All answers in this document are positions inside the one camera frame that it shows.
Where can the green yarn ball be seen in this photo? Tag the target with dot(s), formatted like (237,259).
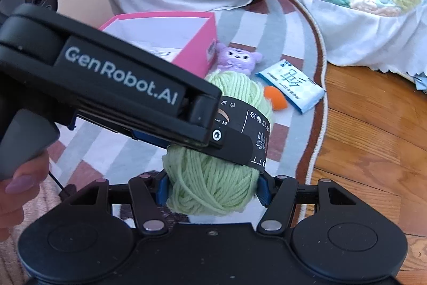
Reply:
(206,181)

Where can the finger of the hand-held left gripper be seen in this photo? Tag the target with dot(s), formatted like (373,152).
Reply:
(233,146)

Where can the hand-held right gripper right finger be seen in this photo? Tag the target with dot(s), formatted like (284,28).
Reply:
(262,191)

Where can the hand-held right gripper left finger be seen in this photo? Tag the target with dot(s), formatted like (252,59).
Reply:
(162,191)

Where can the striped rug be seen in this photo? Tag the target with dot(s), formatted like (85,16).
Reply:
(287,38)

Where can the pink cardboard box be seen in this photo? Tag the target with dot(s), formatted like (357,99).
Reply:
(196,44)

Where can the blue white tissue pack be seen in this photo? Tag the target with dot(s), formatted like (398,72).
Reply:
(293,88)

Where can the person's left hand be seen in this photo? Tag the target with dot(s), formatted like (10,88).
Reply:
(16,198)

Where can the purple plush toy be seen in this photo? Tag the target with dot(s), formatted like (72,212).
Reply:
(237,58)

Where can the orange makeup sponge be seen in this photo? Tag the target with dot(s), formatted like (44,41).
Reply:
(275,99)

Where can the white bed skirt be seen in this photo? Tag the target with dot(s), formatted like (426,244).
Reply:
(360,38)

